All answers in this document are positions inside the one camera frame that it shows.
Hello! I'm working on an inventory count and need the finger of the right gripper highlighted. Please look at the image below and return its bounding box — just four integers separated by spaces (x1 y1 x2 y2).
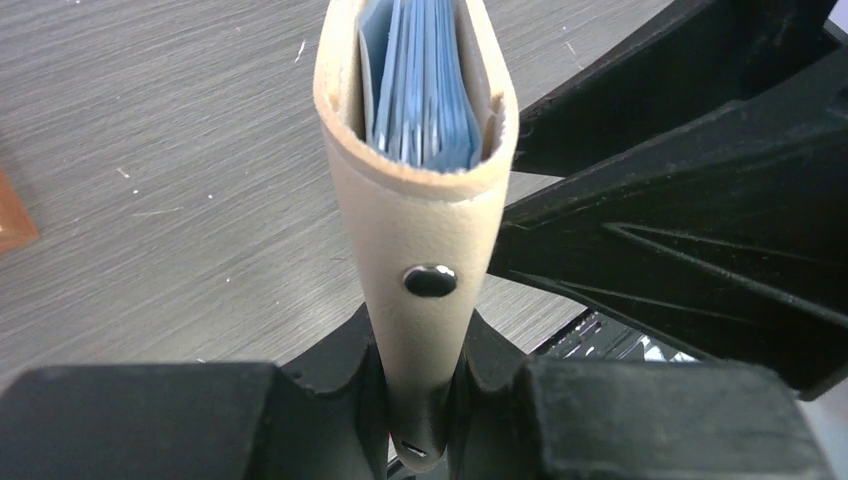
513 0 836 177
489 48 847 399

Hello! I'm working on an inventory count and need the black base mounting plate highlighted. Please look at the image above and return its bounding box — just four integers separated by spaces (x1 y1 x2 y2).
533 310 697 362

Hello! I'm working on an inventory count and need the wooden compartment tray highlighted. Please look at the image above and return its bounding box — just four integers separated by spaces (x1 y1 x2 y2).
0 172 40 254

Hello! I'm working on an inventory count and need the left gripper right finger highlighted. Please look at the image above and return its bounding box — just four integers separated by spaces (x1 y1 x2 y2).
450 315 833 479

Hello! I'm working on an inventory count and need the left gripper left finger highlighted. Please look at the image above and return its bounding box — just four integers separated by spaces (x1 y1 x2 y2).
1 308 388 479

